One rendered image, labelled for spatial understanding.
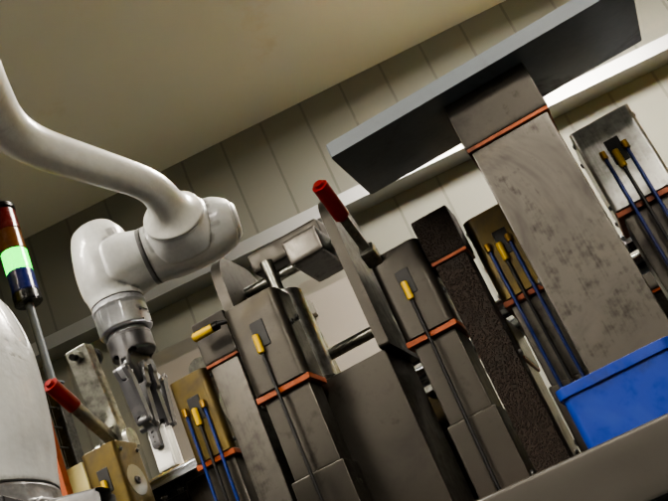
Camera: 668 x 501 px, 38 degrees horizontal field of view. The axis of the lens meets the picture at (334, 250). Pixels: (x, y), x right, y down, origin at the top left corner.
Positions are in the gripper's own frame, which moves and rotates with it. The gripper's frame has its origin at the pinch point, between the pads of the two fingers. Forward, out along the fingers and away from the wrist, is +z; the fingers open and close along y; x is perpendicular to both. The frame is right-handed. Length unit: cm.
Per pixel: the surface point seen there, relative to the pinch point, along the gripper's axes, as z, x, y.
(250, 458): 14.0, -23.2, -24.5
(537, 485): 37, -62, -78
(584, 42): -8, -82, -34
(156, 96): -191, 47, 181
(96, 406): -5.5, 0.0, -16.0
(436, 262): 3, -55, -24
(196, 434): 7.5, -16.5, -22.9
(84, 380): -9.7, 0.2, -16.6
